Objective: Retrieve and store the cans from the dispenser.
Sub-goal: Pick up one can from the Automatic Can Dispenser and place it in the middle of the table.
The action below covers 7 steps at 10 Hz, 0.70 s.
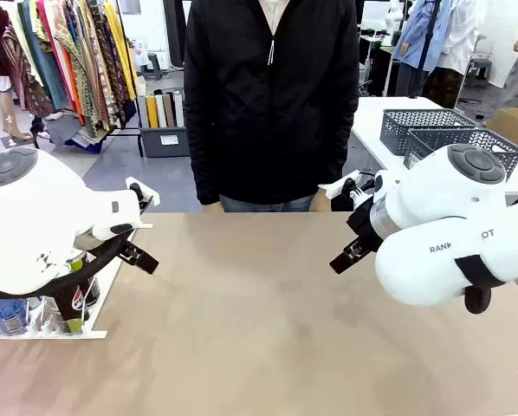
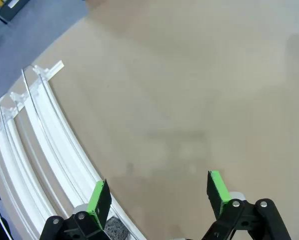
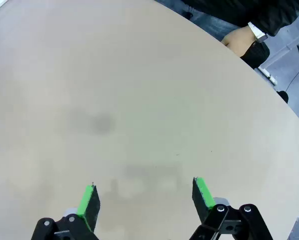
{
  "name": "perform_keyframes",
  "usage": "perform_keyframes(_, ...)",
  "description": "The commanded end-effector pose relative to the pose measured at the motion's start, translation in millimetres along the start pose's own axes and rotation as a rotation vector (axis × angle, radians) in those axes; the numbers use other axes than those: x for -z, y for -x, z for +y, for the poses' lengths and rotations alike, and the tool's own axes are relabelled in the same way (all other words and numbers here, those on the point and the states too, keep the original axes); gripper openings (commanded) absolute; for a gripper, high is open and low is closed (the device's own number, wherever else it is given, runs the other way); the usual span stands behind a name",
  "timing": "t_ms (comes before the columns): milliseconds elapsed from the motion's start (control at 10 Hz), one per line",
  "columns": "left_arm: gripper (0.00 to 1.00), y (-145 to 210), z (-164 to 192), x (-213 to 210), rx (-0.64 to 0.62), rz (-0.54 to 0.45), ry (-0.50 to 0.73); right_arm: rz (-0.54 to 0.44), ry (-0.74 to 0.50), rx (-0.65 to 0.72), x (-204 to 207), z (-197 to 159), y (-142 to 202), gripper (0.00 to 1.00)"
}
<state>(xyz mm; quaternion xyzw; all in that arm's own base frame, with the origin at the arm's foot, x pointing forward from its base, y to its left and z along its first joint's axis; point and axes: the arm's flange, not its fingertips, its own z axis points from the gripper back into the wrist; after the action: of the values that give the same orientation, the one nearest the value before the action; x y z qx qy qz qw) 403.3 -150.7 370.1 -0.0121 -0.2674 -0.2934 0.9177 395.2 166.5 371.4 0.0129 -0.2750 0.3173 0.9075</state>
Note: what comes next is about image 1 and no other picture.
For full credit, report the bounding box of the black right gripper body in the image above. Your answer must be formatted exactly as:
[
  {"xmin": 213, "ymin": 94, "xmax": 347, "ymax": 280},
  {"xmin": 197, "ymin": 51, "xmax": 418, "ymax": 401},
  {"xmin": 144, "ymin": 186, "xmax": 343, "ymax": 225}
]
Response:
[{"xmin": 346, "ymin": 197, "xmax": 385, "ymax": 253}]

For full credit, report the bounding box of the black green Pepsi can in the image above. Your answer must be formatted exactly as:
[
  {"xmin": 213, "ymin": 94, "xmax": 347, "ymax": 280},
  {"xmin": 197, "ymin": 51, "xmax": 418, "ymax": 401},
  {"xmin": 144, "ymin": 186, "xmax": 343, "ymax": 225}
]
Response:
[
  {"xmin": 50, "ymin": 276, "xmax": 91, "ymax": 335},
  {"xmin": 66, "ymin": 250, "xmax": 100, "ymax": 307}
]

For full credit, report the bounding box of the blue-grey plastic basket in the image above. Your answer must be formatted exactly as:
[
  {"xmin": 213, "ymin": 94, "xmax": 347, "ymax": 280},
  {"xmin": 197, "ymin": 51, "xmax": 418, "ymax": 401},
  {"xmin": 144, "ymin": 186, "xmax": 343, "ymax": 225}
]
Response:
[
  {"xmin": 379, "ymin": 108, "xmax": 478, "ymax": 156},
  {"xmin": 403, "ymin": 128, "xmax": 518, "ymax": 182}
]

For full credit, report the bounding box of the blue white drink can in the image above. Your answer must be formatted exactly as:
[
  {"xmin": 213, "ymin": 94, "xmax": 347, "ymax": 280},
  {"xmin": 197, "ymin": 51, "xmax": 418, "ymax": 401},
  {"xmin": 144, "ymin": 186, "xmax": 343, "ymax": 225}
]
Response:
[{"xmin": 0, "ymin": 297, "xmax": 29, "ymax": 337}]

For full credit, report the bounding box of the person's right forearm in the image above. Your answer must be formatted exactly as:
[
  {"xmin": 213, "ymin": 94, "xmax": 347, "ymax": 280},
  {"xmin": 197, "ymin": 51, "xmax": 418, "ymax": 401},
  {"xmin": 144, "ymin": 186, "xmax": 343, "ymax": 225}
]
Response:
[{"xmin": 184, "ymin": 107, "xmax": 225, "ymax": 207}]

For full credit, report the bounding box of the person's left forearm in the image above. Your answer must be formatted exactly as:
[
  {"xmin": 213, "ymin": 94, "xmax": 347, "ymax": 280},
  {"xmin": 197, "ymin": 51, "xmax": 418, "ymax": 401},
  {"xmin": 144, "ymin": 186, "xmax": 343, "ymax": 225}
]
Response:
[{"xmin": 317, "ymin": 107, "xmax": 360, "ymax": 196}]

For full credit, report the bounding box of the white can dispenser rack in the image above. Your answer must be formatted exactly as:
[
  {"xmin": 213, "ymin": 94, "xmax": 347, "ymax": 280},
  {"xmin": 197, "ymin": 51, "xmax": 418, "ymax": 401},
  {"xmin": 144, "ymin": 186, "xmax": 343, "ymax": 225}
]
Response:
[{"xmin": 0, "ymin": 223, "xmax": 154, "ymax": 341}]

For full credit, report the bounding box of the person's left hand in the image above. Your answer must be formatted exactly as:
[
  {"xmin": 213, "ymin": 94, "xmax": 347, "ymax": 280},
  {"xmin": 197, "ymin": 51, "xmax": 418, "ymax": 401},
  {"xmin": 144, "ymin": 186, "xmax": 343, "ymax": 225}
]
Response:
[{"xmin": 309, "ymin": 190, "xmax": 332, "ymax": 213}]

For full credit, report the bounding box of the white side table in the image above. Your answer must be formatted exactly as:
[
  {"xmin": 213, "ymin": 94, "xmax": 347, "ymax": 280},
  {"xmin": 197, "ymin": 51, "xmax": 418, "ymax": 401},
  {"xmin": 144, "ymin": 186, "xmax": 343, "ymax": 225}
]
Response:
[{"xmin": 352, "ymin": 95, "xmax": 518, "ymax": 195}]

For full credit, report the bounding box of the grey storage bin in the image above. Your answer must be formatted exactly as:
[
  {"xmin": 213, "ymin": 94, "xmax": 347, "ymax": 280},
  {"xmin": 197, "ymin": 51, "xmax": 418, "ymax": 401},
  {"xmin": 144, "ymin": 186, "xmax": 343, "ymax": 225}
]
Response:
[{"xmin": 138, "ymin": 125, "xmax": 191, "ymax": 158}]

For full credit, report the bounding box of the black metal clothes rack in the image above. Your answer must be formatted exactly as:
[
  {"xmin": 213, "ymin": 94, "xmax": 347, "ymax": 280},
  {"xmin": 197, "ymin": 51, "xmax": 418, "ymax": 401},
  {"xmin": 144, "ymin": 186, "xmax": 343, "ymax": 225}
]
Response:
[{"xmin": 31, "ymin": 0, "xmax": 146, "ymax": 158}]

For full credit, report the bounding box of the fabric pile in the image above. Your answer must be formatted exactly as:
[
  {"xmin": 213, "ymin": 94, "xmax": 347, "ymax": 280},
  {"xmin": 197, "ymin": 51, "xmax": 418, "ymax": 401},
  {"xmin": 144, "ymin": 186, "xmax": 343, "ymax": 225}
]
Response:
[{"xmin": 44, "ymin": 111, "xmax": 126, "ymax": 153}]

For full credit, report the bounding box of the grey fabric bolt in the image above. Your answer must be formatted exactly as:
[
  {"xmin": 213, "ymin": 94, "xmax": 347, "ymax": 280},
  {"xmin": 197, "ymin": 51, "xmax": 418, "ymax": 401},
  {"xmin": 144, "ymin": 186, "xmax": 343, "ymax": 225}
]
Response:
[{"xmin": 137, "ymin": 95, "xmax": 150, "ymax": 129}]

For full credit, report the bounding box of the yellow fabric bolt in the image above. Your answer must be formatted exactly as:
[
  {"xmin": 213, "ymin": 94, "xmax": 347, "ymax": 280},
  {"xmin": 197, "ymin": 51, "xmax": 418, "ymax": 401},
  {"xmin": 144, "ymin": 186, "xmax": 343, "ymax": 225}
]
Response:
[{"xmin": 146, "ymin": 95, "xmax": 159, "ymax": 129}]

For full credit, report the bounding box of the white fabric bolt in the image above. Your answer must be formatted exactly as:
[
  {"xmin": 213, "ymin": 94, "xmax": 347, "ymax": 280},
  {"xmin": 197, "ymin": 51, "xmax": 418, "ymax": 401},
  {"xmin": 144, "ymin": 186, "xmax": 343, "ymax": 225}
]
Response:
[
  {"xmin": 172, "ymin": 92, "xmax": 185, "ymax": 127},
  {"xmin": 154, "ymin": 94, "xmax": 168, "ymax": 128}
]

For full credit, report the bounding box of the brown fabric bolt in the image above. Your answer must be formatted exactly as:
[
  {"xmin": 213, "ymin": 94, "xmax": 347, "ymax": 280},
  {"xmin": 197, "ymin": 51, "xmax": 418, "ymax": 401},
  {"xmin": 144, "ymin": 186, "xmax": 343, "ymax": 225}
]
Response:
[{"xmin": 162, "ymin": 93, "xmax": 176, "ymax": 128}]

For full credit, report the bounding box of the person in black jacket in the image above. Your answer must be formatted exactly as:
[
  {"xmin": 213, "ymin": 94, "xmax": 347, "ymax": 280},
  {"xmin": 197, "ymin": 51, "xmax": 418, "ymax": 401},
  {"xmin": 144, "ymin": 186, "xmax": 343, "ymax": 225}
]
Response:
[{"xmin": 183, "ymin": 0, "xmax": 360, "ymax": 213}]

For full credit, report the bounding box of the black workbench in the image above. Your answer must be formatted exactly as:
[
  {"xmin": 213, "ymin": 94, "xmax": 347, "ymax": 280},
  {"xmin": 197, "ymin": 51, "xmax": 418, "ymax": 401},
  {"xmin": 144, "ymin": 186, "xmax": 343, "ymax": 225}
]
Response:
[{"xmin": 359, "ymin": 34, "xmax": 401, "ymax": 97}]

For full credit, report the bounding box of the orange hanging garment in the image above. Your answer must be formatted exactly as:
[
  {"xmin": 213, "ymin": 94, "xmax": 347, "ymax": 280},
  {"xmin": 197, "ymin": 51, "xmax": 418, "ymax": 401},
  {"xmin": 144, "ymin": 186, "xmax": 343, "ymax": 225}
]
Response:
[{"xmin": 62, "ymin": 51, "xmax": 86, "ymax": 126}]

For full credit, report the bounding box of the brown cardboard box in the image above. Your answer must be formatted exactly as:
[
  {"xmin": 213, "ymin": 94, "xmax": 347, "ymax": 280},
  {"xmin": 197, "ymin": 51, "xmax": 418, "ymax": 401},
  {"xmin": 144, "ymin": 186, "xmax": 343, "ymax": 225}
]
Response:
[{"xmin": 483, "ymin": 107, "xmax": 518, "ymax": 151}]

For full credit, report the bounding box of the multicolour patterned hanging garment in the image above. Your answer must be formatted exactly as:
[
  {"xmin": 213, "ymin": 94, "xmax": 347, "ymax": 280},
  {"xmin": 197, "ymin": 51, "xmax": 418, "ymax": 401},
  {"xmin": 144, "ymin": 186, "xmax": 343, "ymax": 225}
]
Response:
[{"xmin": 53, "ymin": 16, "xmax": 109, "ymax": 132}]

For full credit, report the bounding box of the black stand pole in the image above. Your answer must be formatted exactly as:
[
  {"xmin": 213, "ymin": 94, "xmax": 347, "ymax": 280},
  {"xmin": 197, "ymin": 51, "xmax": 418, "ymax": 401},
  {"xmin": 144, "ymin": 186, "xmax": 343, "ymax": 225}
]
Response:
[{"xmin": 408, "ymin": 0, "xmax": 442, "ymax": 100}]

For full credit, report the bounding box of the dark patterned hanging garment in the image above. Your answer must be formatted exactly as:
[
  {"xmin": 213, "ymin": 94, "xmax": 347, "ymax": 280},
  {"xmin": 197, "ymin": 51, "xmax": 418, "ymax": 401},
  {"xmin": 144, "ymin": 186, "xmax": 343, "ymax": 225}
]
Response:
[{"xmin": 85, "ymin": 0, "xmax": 126, "ymax": 127}]

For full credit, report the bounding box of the mannequin in blue shirt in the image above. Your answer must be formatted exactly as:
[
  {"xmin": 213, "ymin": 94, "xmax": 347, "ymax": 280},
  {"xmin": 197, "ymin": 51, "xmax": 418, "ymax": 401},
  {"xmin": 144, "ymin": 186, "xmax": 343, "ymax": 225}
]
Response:
[{"xmin": 392, "ymin": 0, "xmax": 455, "ymax": 99}]

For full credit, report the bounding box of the brown patterned hanging garment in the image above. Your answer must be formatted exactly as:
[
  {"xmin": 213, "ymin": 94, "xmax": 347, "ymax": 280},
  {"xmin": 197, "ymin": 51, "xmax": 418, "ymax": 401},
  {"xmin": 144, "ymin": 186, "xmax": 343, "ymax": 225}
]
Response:
[{"xmin": 1, "ymin": 25, "xmax": 55, "ymax": 118}]

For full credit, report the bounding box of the teal hanging garment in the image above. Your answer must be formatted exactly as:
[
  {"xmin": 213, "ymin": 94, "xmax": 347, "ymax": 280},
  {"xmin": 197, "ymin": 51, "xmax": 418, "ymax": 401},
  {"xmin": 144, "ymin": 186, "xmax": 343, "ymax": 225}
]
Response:
[{"xmin": 18, "ymin": 0, "xmax": 69, "ymax": 110}]

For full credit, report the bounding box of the bare white mannequin torso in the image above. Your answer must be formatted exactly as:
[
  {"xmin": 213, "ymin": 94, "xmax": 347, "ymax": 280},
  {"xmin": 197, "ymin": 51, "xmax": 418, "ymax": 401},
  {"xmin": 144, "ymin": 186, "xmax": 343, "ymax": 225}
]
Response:
[{"xmin": 384, "ymin": 0, "xmax": 405, "ymax": 34}]

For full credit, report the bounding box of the yellow hanging garment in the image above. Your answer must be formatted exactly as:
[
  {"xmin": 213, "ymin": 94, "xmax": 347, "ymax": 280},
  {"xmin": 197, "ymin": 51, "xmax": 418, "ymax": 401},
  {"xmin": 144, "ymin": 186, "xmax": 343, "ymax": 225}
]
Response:
[{"xmin": 104, "ymin": 2, "xmax": 138, "ymax": 101}]

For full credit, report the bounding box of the mannequin in white coat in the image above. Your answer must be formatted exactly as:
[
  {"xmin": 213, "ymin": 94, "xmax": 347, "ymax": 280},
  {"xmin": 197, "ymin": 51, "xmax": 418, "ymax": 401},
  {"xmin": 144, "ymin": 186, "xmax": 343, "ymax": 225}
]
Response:
[{"xmin": 427, "ymin": 0, "xmax": 489, "ymax": 109}]

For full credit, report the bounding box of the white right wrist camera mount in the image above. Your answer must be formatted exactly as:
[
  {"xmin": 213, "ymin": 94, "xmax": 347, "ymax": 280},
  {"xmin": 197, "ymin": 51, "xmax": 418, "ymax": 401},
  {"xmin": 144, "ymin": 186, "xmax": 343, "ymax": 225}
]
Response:
[{"xmin": 318, "ymin": 170, "xmax": 388, "ymax": 201}]

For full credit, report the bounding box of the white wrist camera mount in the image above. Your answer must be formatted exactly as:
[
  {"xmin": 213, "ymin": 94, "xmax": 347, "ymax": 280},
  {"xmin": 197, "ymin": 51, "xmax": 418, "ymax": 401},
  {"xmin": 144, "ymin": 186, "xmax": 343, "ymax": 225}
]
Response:
[
  {"xmin": 124, "ymin": 176, "xmax": 161, "ymax": 217},
  {"xmin": 318, "ymin": 170, "xmax": 388, "ymax": 201}
]

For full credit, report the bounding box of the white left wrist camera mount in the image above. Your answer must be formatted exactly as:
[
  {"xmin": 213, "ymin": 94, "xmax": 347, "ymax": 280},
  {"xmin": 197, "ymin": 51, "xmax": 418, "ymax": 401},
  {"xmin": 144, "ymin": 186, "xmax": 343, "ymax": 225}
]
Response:
[{"xmin": 124, "ymin": 176, "xmax": 161, "ymax": 217}]

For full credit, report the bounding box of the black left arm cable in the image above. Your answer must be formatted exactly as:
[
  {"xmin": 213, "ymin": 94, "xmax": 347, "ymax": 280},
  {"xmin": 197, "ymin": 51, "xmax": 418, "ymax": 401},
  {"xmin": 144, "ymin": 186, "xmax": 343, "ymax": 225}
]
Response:
[{"xmin": 0, "ymin": 233, "xmax": 134, "ymax": 301}]

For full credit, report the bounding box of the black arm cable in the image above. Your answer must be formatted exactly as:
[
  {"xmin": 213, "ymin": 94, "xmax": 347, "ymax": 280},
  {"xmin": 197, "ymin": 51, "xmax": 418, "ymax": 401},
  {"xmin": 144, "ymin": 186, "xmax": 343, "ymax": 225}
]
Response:
[
  {"xmin": 0, "ymin": 233, "xmax": 134, "ymax": 301},
  {"xmin": 454, "ymin": 255, "xmax": 507, "ymax": 315}
]

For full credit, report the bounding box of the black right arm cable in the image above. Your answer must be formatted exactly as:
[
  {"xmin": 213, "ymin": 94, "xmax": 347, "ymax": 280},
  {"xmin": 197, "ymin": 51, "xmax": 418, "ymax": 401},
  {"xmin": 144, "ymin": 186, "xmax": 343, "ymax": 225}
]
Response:
[{"xmin": 454, "ymin": 255, "xmax": 507, "ymax": 315}]

